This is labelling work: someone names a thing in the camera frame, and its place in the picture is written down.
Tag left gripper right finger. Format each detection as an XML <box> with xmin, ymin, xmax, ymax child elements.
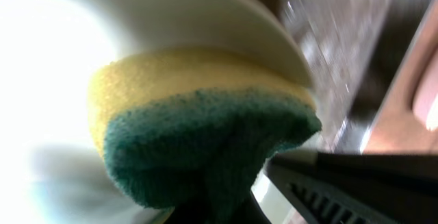
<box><xmin>265</xmin><ymin>151</ymin><xmax>437</xmax><ymax>223</ymax></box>

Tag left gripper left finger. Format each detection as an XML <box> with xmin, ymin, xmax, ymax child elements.
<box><xmin>164</xmin><ymin>191</ymin><xmax>271</xmax><ymax>224</ymax></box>

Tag green yellow sponge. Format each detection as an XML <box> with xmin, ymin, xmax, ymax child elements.
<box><xmin>88</xmin><ymin>48</ymin><xmax>322</xmax><ymax>223</ymax></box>

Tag white plate top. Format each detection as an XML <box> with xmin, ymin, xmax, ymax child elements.
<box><xmin>1</xmin><ymin>0</ymin><xmax>316</xmax><ymax>223</ymax></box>

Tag white plate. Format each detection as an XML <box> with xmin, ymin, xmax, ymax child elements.
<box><xmin>413</xmin><ymin>50</ymin><xmax>437</xmax><ymax>131</ymax></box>
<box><xmin>1</xmin><ymin>0</ymin><xmax>316</xmax><ymax>223</ymax></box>

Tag brown plastic serving tray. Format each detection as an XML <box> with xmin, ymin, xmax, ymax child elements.
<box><xmin>259</xmin><ymin>0</ymin><xmax>432</xmax><ymax>153</ymax></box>

